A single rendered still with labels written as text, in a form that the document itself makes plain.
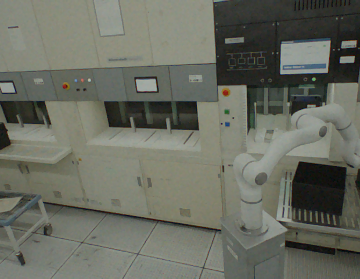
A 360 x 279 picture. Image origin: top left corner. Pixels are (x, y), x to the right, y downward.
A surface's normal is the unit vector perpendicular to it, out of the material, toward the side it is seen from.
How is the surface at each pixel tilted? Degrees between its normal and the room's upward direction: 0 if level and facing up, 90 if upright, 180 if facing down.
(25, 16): 90
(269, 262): 90
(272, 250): 90
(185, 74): 90
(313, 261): 0
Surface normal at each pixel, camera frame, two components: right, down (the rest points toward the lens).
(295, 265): -0.11, -0.91
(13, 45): -0.35, 0.40
